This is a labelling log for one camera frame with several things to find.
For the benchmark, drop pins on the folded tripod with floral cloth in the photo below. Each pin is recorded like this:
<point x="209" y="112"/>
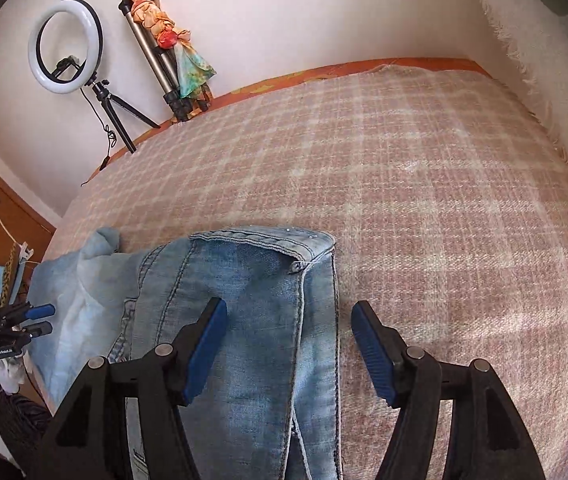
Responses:
<point x="191" y="62"/>

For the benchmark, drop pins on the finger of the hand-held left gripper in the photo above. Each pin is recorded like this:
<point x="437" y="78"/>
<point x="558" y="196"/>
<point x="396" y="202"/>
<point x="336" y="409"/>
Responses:
<point x="39" y="330"/>
<point x="39" y="311"/>

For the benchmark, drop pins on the green white patterned pillow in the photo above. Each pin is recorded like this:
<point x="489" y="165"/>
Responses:
<point x="528" y="25"/>

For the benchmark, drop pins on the small black tripod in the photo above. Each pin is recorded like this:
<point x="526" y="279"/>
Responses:
<point x="109" y="105"/>

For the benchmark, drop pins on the wooden cabinet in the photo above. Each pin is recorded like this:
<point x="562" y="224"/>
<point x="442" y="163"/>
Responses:
<point x="29" y="220"/>

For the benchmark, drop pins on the dark knitted clothing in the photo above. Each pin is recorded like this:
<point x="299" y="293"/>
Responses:
<point x="19" y="420"/>

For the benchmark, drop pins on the pink plaid blanket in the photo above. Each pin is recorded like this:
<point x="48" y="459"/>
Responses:
<point x="413" y="210"/>

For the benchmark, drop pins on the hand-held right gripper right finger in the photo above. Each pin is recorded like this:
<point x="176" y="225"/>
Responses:
<point x="376" y="355"/>

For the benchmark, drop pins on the light blue denim pants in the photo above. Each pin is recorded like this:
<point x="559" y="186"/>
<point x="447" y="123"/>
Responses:
<point x="264" y="300"/>

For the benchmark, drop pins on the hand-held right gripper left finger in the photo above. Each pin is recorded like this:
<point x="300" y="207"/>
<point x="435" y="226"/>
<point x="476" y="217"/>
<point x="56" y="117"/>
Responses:
<point x="206" y="350"/>

